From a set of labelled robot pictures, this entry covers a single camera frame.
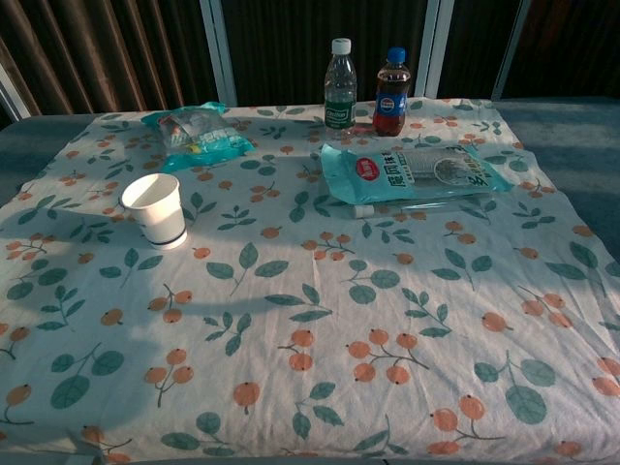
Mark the white paper cup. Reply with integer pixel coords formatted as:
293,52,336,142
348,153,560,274
119,172,189,252

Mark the floral printed tablecloth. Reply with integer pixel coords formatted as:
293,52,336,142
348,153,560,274
0,97,620,465

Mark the clear plastic tube white cap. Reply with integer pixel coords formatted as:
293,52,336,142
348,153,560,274
352,196,492,218

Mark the teal noodle bag red logo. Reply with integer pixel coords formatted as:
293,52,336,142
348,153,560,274
319,143,515,204

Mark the clear water bottle green label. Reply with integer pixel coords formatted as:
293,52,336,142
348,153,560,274
323,38,358,140

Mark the teal snack bag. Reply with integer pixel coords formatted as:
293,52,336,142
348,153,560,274
140,101,259,174

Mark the cola bottle blue cap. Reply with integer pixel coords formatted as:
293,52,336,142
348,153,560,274
372,46,409,138

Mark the brown curtain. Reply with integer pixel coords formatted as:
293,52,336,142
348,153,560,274
0,0,219,128

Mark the white window frame post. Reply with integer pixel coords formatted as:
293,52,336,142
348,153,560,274
413,0,455,100
199,0,239,107

